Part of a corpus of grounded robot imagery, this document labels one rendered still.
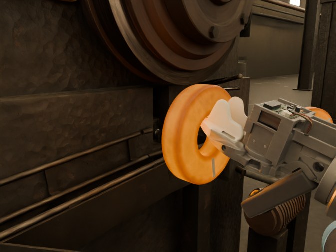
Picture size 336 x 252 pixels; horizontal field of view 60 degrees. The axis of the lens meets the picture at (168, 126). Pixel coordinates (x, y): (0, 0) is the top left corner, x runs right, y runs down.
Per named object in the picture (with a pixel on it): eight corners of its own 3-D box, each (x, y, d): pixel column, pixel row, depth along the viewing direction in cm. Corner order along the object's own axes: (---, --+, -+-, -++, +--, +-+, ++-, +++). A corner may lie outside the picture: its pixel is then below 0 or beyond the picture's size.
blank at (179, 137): (154, 97, 40) (172, 99, 38) (219, 76, 50) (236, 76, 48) (167, 195, 45) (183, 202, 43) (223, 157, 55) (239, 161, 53)
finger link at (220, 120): (205, 87, 44) (258, 110, 39) (196, 122, 47) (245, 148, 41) (192, 89, 42) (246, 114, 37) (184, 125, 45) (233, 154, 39)
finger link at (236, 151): (224, 124, 43) (277, 152, 38) (221, 135, 44) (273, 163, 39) (205, 130, 40) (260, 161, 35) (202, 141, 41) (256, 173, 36)
